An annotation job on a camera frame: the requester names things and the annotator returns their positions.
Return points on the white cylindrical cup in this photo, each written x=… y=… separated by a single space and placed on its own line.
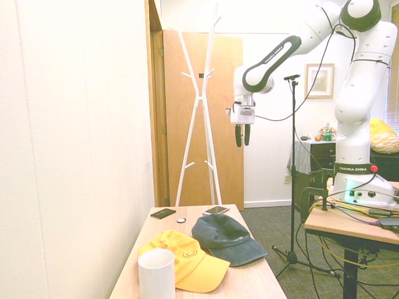
x=156 y=280

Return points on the black metal clamp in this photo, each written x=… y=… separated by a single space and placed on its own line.
x=307 y=193

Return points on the dried flower decoration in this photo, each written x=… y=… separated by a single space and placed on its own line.
x=328 y=127

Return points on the orange fruit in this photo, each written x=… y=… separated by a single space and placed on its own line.
x=317 y=138

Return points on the grey cloth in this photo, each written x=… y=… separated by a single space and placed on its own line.
x=300 y=155

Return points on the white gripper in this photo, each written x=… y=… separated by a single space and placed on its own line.
x=243 y=116

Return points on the dark blue baseball cap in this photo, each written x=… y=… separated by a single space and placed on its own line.
x=224 y=233

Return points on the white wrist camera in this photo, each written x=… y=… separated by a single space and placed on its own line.
x=229 y=111

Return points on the white coat rack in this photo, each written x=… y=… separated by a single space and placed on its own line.
x=197 y=97

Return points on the white smartphone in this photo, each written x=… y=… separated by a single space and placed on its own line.
x=216 y=210

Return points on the green can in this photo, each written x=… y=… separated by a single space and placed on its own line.
x=328 y=136

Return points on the brown wooden door frame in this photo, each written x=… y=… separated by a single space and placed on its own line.
x=157 y=124

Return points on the black camera tripod stand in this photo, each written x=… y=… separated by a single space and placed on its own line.
x=293 y=187

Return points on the yellow baseball cap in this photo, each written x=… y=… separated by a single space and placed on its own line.
x=193 y=261

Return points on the black wallet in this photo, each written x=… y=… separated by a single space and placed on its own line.
x=163 y=213

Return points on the small round white tag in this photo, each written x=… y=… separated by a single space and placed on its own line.
x=181 y=220

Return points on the dark wooden cabinet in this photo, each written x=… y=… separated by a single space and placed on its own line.
x=321 y=152

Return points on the black exterior camera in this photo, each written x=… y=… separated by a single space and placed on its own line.
x=292 y=76

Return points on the framed wall picture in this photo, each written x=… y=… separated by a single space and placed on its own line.
x=319 y=81

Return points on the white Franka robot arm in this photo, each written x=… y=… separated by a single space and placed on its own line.
x=352 y=102

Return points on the white wall outlet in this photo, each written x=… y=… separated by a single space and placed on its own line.
x=287 y=179

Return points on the yellow patterned pillow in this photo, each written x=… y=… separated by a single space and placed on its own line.
x=381 y=138

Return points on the light wooden robot table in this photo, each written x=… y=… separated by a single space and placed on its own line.
x=336 y=227

